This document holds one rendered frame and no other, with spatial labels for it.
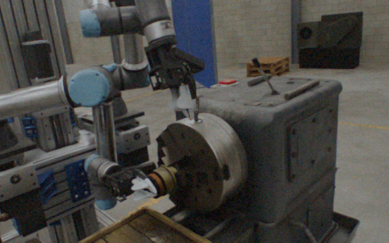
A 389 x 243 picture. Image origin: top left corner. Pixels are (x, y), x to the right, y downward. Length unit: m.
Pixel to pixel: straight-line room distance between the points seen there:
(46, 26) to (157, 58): 0.83
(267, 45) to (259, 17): 1.06
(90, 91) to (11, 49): 0.57
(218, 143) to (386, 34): 10.00
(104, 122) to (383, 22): 10.04
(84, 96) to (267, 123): 0.57
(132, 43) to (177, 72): 0.61
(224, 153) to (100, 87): 0.43
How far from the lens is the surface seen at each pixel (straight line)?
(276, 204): 1.11
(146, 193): 0.96
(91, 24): 0.90
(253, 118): 1.01
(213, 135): 0.95
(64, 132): 1.51
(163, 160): 0.99
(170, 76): 0.77
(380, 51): 10.84
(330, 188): 1.54
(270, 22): 11.78
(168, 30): 0.80
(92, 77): 1.01
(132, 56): 1.40
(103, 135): 1.21
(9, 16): 1.51
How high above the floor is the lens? 1.52
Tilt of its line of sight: 17 degrees down
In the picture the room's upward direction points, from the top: 6 degrees counter-clockwise
